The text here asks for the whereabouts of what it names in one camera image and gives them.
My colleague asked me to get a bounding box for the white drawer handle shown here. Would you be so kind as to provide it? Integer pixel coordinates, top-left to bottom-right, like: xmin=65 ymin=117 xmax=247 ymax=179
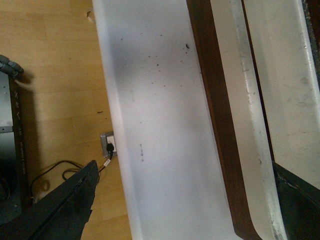
xmin=229 ymin=0 xmax=320 ymax=240

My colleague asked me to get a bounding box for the grey floor power socket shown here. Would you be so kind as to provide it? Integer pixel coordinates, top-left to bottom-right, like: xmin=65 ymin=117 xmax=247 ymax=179
xmin=100 ymin=131 xmax=117 ymax=158

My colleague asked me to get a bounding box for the black power cable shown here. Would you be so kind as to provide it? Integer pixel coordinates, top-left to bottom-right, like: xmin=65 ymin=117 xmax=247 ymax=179
xmin=30 ymin=142 xmax=116 ymax=201

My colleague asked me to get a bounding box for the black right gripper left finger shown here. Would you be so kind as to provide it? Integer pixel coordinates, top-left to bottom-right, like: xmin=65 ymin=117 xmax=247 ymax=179
xmin=0 ymin=160 xmax=99 ymax=240

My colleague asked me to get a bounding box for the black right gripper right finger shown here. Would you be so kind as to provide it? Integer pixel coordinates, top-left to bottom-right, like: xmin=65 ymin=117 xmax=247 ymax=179
xmin=272 ymin=162 xmax=320 ymax=240

